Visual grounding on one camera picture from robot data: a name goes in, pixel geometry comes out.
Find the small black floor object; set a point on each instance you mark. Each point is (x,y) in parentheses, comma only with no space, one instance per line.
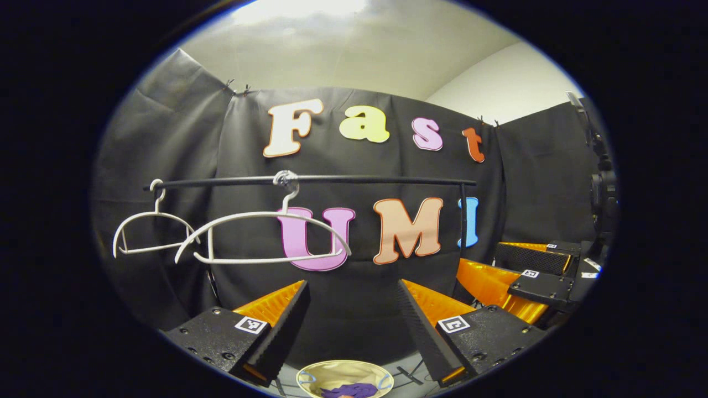
(409,376)

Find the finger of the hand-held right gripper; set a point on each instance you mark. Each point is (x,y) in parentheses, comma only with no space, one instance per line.
(531,258)
(542,287)

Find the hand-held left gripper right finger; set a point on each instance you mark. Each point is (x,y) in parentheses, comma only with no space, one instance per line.
(423,331)

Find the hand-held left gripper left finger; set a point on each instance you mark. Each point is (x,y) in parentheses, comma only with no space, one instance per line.
(282,331)

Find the white clothes hanger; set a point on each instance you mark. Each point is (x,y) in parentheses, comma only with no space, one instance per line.
(211,246)
(157,205)

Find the black clothes rail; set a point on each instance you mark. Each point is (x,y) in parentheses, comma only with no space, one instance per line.
(387,179)

